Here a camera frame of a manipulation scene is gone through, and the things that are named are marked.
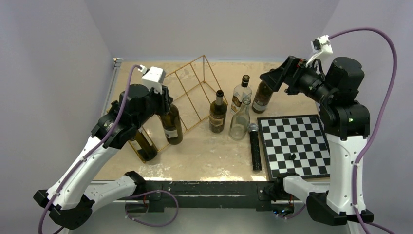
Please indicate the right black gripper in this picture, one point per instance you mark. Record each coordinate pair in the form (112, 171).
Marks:
(294, 67)

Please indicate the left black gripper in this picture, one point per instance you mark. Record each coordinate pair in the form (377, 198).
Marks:
(164, 99)

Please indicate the dark wine bottle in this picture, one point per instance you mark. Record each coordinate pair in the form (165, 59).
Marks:
(172, 126)
(145, 151)
(262, 98)

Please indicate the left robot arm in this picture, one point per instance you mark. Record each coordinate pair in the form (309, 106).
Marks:
(71, 201)

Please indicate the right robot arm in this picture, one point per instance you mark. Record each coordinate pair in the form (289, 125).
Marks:
(347, 129)

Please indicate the clear whisky bottle black cap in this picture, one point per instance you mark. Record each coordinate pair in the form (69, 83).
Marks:
(239, 92)

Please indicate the green wine bottle silver neck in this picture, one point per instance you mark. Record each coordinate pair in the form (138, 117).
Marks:
(217, 113)

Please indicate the clear empty glass bottle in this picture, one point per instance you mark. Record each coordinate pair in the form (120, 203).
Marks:
(240, 121)

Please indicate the black microphone silver head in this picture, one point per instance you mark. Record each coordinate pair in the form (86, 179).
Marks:
(253, 130)

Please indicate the black white chessboard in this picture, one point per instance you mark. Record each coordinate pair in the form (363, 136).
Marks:
(301, 135)

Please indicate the black chess piece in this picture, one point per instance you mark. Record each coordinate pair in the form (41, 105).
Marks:
(293, 157)

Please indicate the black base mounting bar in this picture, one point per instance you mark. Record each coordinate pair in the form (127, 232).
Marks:
(258, 195)

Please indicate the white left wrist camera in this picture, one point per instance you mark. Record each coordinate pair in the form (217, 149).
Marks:
(152, 78)

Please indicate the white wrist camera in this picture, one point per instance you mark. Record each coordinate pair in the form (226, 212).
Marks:
(152, 78)
(322, 49)

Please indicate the gold wire wine rack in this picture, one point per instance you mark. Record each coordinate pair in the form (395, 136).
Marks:
(192, 86)

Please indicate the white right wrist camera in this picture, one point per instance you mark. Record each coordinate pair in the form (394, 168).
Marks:
(322, 49)

